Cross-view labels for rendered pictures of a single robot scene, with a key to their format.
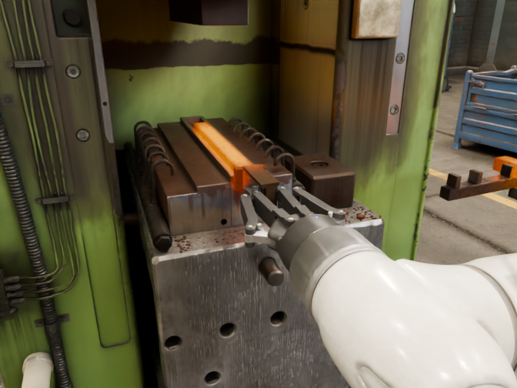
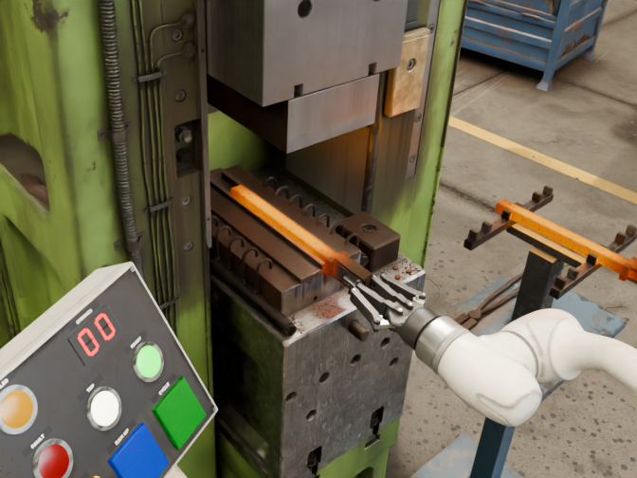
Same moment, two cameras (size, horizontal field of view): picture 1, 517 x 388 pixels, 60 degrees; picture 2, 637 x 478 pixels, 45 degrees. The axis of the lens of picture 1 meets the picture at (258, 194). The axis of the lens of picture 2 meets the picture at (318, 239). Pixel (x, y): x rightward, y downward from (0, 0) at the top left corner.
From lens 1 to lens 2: 0.92 m
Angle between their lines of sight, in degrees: 23
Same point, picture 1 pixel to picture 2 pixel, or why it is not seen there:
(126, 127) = not seen: hidden behind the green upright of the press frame
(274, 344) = (351, 378)
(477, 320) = (522, 364)
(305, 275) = (430, 351)
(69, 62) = (184, 194)
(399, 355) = (497, 388)
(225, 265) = (328, 334)
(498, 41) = not seen: outside the picture
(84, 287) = not seen: hidden behind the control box
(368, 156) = (391, 200)
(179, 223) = (287, 308)
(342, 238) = (447, 326)
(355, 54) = (386, 125)
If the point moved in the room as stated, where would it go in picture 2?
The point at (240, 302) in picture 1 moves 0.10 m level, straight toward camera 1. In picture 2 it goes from (334, 356) to (355, 391)
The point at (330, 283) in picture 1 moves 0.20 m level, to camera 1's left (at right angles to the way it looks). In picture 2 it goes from (451, 357) to (336, 383)
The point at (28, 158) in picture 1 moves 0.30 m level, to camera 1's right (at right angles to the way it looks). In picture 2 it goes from (150, 276) to (306, 248)
